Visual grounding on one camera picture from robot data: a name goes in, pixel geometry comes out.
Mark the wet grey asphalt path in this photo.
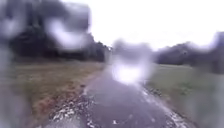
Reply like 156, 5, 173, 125
39, 65, 198, 128

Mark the green grass field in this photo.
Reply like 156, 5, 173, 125
143, 63, 224, 128

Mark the distant dark tree line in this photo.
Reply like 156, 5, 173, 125
151, 31, 224, 75

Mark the brownish grass field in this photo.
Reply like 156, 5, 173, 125
0, 59, 107, 128

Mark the dark wood of trees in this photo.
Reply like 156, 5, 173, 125
0, 0, 112, 63

